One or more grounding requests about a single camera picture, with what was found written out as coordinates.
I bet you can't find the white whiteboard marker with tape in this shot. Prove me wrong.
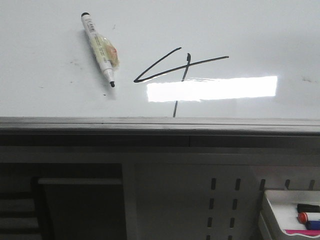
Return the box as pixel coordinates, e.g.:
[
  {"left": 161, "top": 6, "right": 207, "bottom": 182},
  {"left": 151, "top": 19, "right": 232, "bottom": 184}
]
[{"left": 81, "top": 12, "right": 119, "bottom": 88}]

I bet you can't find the white whiteboard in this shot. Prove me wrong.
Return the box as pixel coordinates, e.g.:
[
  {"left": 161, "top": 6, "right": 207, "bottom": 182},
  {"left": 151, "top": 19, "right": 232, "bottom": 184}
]
[{"left": 0, "top": 0, "right": 320, "bottom": 119}]

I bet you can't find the white perforated pegboard panel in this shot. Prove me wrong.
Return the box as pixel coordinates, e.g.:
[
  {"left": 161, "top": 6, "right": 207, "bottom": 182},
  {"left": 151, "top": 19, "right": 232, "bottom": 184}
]
[{"left": 135, "top": 164, "right": 320, "bottom": 240}]

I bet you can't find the dark panel with white bar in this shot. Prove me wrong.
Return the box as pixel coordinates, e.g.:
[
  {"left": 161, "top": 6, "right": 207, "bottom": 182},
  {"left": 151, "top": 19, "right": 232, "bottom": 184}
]
[{"left": 30, "top": 177, "right": 127, "bottom": 240}]

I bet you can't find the white plastic storage tray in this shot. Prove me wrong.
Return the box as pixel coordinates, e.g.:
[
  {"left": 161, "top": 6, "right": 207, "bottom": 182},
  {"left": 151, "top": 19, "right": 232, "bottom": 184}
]
[{"left": 258, "top": 190, "right": 320, "bottom": 240}]

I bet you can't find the black capped marker in tray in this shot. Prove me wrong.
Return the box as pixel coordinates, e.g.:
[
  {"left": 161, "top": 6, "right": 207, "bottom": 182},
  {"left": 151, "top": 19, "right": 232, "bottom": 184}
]
[{"left": 297, "top": 203, "right": 320, "bottom": 213}]

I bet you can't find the red capped marker in tray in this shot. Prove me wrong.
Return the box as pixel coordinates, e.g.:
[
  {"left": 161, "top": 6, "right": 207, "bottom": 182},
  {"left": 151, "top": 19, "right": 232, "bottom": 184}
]
[{"left": 297, "top": 212, "right": 320, "bottom": 224}]

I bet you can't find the blue capped marker in tray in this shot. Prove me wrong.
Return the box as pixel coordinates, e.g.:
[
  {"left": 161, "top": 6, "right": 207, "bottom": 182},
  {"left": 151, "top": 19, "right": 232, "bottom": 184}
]
[{"left": 305, "top": 220, "right": 320, "bottom": 231}]

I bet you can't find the pink item in tray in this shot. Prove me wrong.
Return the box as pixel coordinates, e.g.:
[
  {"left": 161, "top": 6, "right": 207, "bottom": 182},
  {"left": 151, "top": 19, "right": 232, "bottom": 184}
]
[{"left": 284, "top": 229, "right": 320, "bottom": 237}]

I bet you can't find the grey aluminium whiteboard frame rail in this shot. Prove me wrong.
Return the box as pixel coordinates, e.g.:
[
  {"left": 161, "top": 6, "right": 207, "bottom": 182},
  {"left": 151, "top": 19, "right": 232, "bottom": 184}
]
[{"left": 0, "top": 117, "right": 320, "bottom": 149}]

